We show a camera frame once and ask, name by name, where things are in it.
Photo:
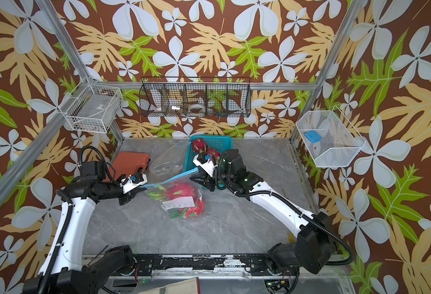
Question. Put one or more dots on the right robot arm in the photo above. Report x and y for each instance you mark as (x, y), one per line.
(316, 245)

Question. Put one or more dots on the dragon fruit in right bag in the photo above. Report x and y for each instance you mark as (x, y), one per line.
(179, 200)

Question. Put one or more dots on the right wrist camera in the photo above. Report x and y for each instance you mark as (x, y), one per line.
(205, 162)

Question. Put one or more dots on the black wire wall basket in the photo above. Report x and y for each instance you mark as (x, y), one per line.
(195, 96)

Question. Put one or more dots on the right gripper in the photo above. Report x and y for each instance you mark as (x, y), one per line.
(209, 180)

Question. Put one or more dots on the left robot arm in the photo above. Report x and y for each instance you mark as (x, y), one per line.
(63, 271)

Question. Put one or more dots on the red plastic tool case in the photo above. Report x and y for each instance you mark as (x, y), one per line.
(129, 163)

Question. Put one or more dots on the blue sponge in basket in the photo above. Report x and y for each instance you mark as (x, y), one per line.
(313, 136)

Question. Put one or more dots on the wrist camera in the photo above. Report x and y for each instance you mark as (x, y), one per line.
(205, 162)
(138, 178)

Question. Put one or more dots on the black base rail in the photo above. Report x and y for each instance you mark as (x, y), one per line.
(211, 266)

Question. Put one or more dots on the teal plastic basket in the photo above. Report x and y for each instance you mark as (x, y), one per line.
(216, 142)

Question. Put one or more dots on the white wire basket left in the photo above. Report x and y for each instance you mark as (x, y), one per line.
(92, 107)

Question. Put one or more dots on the dragon fruit bag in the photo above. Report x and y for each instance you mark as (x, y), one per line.
(198, 145)
(213, 153)

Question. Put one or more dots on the clear zip-top bag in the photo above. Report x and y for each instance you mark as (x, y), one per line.
(170, 163)
(181, 178)

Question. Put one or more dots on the white wire basket right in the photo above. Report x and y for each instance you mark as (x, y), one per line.
(341, 141)

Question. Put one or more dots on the white wire basket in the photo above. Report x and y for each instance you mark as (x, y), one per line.
(341, 141)
(92, 107)

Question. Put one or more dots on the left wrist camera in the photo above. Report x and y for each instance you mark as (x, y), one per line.
(138, 178)

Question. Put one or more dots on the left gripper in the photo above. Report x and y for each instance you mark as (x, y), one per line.
(127, 197)

